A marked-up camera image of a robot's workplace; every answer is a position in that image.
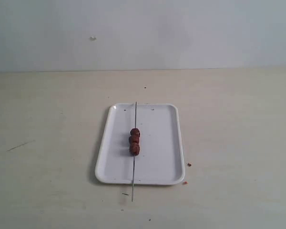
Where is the thin metal skewer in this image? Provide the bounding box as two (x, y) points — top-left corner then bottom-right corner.
(131, 102), (137, 202)

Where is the brown meatball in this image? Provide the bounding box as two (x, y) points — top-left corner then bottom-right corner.
(129, 142), (140, 156)
(130, 128), (141, 137)
(128, 135), (140, 144)

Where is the white rectangular plastic tray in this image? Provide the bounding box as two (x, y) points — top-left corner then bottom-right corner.
(95, 103), (185, 186)

